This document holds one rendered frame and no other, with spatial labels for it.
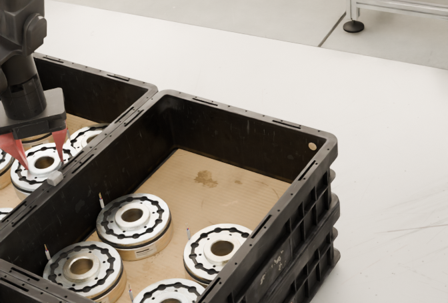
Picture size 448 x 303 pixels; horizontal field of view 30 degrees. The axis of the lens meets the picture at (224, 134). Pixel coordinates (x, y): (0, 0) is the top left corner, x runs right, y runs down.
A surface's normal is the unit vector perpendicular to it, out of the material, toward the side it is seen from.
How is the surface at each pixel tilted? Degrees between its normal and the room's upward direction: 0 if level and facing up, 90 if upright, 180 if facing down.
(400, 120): 0
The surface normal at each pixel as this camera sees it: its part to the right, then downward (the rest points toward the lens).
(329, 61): -0.11, -0.80
